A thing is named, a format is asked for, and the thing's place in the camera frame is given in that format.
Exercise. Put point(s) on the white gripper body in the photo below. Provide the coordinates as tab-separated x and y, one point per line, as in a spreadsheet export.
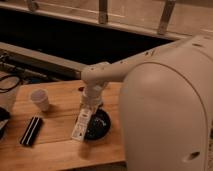
92	95

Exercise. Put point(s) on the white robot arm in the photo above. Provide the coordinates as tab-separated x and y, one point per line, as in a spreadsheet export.
165	104

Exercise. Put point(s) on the black ceramic bowl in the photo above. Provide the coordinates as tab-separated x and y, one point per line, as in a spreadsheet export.
98	126

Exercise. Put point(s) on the clear plastic cup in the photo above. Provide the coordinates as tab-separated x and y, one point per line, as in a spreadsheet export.
40	98

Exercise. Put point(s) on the black striped rectangular block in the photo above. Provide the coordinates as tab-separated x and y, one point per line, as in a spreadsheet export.
31	131

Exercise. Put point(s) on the dark object at left edge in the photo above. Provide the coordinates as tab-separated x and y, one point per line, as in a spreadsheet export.
4	118

